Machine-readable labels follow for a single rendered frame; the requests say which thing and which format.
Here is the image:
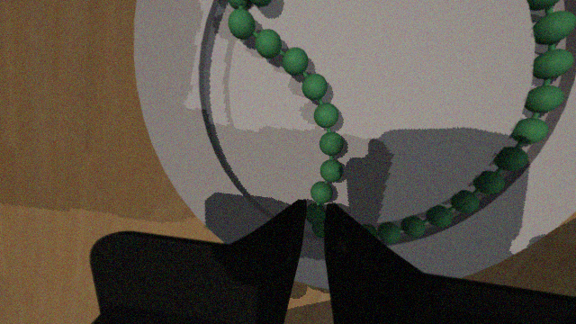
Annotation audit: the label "green jade bead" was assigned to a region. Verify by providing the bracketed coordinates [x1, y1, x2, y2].
[510, 118, 548, 144]
[312, 221, 324, 238]
[314, 103, 338, 128]
[426, 204, 453, 228]
[305, 203, 326, 225]
[283, 47, 309, 76]
[256, 29, 282, 59]
[228, 0, 252, 10]
[250, 0, 272, 7]
[377, 221, 401, 244]
[532, 49, 573, 80]
[362, 224, 378, 238]
[451, 190, 480, 213]
[301, 74, 328, 101]
[310, 181, 333, 203]
[472, 171, 505, 194]
[319, 132, 344, 156]
[320, 159, 344, 182]
[527, 0, 561, 11]
[533, 11, 576, 44]
[401, 215, 425, 238]
[524, 85, 564, 113]
[493, 147, 528, 171]
[228, 8, 256, 40]

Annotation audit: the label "grey round bead board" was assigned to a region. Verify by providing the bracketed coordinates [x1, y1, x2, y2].
[134, 0, 576, 278]

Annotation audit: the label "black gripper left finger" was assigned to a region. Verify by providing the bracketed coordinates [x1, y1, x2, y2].
[89, 200, 307, 324]

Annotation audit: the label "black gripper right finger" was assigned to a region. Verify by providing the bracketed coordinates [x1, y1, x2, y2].
[324, 203, 576, 324]

